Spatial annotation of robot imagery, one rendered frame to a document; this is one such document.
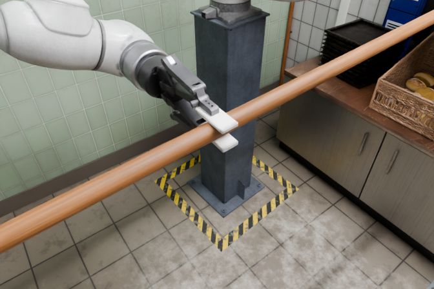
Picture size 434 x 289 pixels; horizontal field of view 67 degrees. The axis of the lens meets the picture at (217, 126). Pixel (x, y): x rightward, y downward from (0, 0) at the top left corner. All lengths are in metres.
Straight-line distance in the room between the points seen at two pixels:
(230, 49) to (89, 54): 0.69
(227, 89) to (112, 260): 0.96
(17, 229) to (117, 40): 0.39
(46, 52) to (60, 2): 0.09
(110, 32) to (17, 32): 0.16
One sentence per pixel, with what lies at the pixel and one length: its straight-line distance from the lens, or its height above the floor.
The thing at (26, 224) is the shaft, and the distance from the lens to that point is 0.45.
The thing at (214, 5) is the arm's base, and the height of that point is 1.04.
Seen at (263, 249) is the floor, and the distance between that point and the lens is 1.70.
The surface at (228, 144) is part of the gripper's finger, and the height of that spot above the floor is 1.12.
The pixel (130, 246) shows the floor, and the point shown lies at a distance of 1.75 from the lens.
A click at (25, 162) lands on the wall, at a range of 1.93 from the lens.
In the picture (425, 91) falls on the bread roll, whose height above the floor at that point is 0.64.
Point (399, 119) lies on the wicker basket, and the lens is 1.60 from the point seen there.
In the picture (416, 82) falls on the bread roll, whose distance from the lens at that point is 1.83.
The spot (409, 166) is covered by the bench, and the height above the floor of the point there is 0.45.
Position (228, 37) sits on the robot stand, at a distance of 1.23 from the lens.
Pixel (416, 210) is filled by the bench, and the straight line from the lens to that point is 1.73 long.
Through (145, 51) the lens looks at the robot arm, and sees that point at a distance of 0.64.
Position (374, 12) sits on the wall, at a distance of 2.11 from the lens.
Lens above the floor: 1.46
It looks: 39 degrees down
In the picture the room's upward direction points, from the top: straight up
